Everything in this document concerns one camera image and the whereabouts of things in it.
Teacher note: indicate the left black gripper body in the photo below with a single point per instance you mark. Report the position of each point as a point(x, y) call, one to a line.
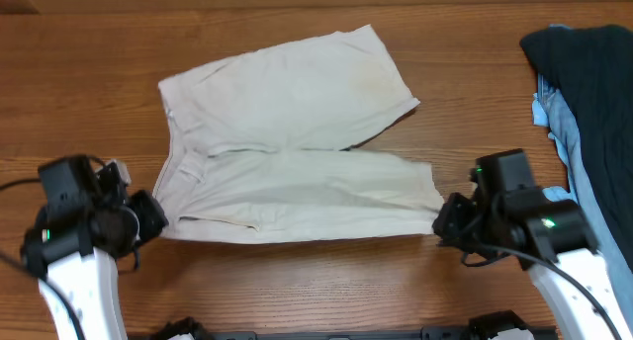
point(148, 212)

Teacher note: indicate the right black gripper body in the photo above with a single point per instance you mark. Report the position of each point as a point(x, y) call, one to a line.
point(461, 224)

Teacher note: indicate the beige shorts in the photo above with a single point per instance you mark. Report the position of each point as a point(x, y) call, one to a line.
point(267, 147)

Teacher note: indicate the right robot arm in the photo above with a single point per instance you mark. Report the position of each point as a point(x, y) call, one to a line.
point(509, 215)

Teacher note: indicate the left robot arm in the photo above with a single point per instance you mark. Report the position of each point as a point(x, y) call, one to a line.
point(88, 223)

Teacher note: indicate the light blue garment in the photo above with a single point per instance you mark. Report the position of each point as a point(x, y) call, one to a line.
point(550, 110)

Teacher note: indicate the dark navy garment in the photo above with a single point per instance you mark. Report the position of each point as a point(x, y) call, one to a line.
point(592, 68)

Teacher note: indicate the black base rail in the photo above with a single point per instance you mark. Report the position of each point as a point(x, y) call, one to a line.
point(346, 335)

